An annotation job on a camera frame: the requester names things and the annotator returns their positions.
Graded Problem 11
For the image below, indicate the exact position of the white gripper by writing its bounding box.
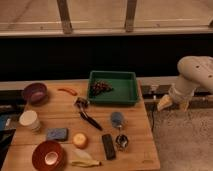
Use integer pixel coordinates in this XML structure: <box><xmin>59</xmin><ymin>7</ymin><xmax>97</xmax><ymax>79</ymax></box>
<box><xmin>157</xmin><ymin>84</ymin><xmax>196</xmax><ymax>111</ymax></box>

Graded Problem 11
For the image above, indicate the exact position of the blue object at left edge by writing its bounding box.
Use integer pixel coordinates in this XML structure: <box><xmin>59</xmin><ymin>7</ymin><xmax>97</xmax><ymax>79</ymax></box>
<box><xmin>0</xmin><ymin>115</ymin><xmax>9</xmax><ymax>131</ymax></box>

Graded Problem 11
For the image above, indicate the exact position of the blue sponge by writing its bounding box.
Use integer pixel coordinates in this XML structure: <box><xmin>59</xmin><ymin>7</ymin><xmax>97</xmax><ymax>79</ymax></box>
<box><xmin>46</xmin><ymin>128</ymin><xmax>68</xmax><ymax>141</ymax></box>

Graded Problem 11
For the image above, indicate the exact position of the yellow apple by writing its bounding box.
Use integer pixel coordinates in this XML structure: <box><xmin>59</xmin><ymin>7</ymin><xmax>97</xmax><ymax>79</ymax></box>
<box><xmin>72</xmin><ymin>133</ymin><xmax>88</xmax><ymax>149</ymax></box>

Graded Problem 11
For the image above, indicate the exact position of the red chili pepper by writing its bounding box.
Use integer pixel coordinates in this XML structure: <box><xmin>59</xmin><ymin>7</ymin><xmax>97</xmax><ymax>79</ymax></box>
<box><xmin>58</xmin><ymin>88</ymin><xmax>78</xmax><ymax>96</ymax></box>

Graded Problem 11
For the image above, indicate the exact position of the purple bowl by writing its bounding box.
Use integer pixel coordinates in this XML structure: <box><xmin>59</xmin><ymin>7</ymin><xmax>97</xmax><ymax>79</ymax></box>
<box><xmin>22</xmin><ymin>82</ymin><xmax>48</xmax><ymax>105</ymax></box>

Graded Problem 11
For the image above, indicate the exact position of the yellow banana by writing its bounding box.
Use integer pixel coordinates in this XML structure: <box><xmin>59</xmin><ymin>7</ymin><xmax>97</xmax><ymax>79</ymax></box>
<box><xmin>70</xmin><ymin>160</ymin><xmax>101</xmax><ymax>167</ymax></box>

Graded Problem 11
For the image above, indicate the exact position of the small shiny metal object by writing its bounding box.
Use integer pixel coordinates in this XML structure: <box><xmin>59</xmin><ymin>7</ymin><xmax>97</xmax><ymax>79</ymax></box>
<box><xmin>115</xmin><ymin>134</ymin><xmax>129</xmax><ymax>151</ymax></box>

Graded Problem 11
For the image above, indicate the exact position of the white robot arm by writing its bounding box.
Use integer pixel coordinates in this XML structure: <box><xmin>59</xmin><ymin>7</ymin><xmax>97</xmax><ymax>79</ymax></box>
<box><xmin>157</xmin><ymin>56</ymin><xmax>213</xmax><ymax>111</ymax></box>

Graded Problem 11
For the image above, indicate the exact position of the red bowl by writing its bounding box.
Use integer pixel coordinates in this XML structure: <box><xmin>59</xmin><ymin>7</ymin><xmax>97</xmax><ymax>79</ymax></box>
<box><xmin>32</xmin><ymin>140</ymin><xmax>64</xmax><ymax>171</ymax></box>

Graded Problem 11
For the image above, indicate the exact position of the white cup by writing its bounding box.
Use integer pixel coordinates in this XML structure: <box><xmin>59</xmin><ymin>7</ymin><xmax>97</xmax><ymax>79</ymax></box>
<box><xmin>19</xmin><ymin>110</ymin><xmax>41</xmax><ymax>132</ymax></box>

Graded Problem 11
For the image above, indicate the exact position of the black remote control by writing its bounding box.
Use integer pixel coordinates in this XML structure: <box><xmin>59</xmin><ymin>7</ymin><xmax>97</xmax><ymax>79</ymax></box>
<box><xmin>102</xmin><ymin>134</ymin><xmax>116</xmax><ymax>160</ymax></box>

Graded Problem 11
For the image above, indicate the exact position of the dark grape bunch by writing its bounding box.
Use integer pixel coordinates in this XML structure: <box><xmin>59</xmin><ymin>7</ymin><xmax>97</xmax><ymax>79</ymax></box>
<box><xmin>90</xmin><ymin>81</ymin><xmax>113</xmax><ymax>96</ymax></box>

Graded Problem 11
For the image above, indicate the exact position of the blue cup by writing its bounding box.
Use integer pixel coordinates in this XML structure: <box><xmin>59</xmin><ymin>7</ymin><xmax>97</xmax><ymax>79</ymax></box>
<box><xmin>110</xmin><ymin>112</ymin><xmax>125</xmax><ymax>129</ymax></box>

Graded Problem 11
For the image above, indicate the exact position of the green plastic tray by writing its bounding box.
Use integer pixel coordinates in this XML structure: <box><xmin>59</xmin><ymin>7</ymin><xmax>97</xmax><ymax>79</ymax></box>
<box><xmin>87</xmin><ymin>71</ymin><xmax>139</xmax><ymax>105</ymax></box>

